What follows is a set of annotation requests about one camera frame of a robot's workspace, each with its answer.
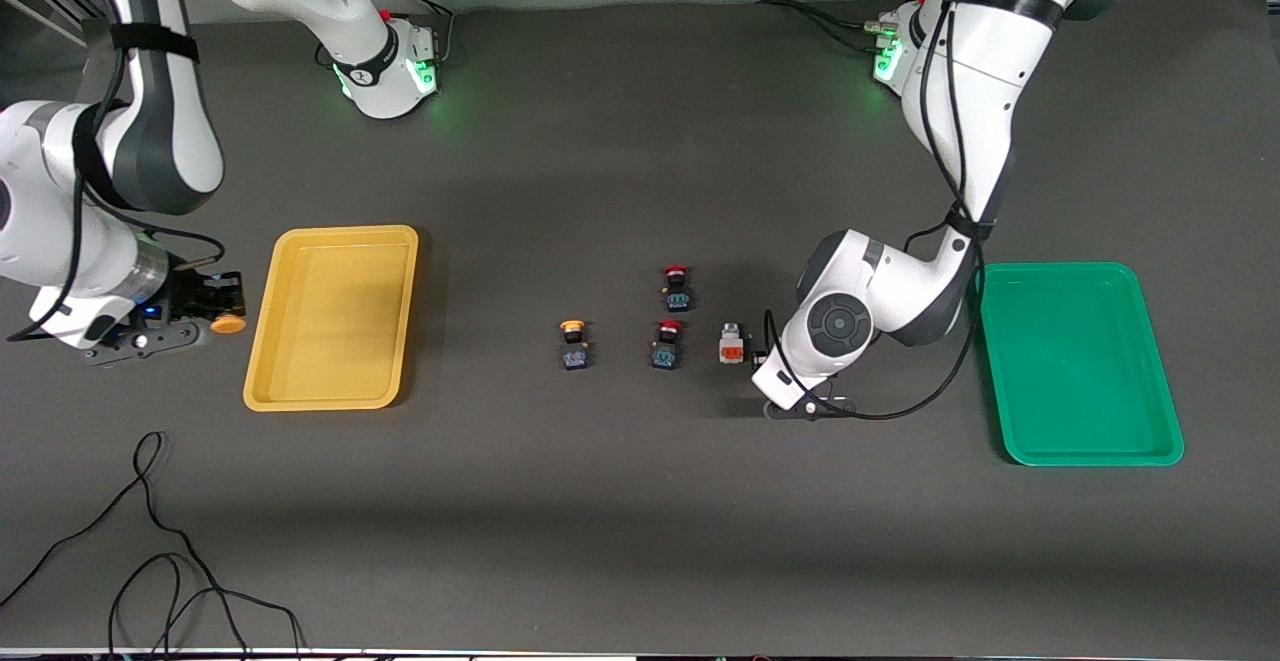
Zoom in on yellow mushroom button red contact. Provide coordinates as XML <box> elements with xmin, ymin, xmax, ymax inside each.
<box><xmin>558</xmin><ymin>318</ymin><xmax>593</xmax><ymax>373</ymax></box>

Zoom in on loose black table cable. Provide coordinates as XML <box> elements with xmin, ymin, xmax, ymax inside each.
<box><xmin>0</xmin><ymin>431</ymin><xmax>306</xmax><ymax>657</ymax></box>

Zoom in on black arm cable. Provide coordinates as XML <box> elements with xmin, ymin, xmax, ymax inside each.
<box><xmin>765</xmin><ymin>0</ymin><xmax>1001</xmax><ymax>422</ymax></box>
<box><xmin>5</xmin><ymin>0</ymin><xmax>229</xmax><ymax>342</ymax></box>

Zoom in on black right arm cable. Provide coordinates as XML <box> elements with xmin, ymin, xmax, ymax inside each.
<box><xmin>5</xmin><ymin>0</ymin><xmax>229</xmax><ymax>342</ymax></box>

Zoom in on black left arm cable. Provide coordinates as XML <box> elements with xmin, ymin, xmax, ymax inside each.
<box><xmin>765</xmin><ymin>0</ymin><xmax>1001</xmax><ymax>422</ymax></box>

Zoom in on black right arm strap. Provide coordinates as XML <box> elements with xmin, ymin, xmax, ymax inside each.
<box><xmin>108</xmin><ymin>23</ymin><xmax>201</xmax><ymax>66</ymax></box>

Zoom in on red mushroom push button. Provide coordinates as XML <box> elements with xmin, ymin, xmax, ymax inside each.
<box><xmin>650</xmin><ymin>319</ymin><xmax>686</xmax><ymax>372</ymax></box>
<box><xmin>660</xmin><ymin>263</ymin><xmax>694</xmax><ymax>314</ymax></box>

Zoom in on yellow plastic tray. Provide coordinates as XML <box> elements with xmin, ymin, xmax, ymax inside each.
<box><xmin>243</xmin><ymin>225</ymin><xmax>420</xmax><ymax>412</ymax></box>

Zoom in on green plastic tray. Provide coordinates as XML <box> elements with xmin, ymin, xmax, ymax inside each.
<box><xmin>975</xmin><ymin>261</ymin><xmax>1185</xmax><ymax>467</ymax></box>

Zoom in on black left base cable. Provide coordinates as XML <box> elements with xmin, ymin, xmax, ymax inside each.
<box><xmin>755</xmin><ymin>0</ymin><xmax>896</xmax><ymax>54</ymax></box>

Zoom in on metal frame rail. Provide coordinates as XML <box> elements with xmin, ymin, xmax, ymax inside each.
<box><xmin>0</xmin><ymin>0</ymin><xmax>91</xmax><ymax>47</ymax></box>

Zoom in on yellow mushroom button green contact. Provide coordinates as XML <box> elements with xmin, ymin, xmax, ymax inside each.
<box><xmin>210</xmin><ymin>286</ymin><xmax>249</xmax><ymax>336</ymax></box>

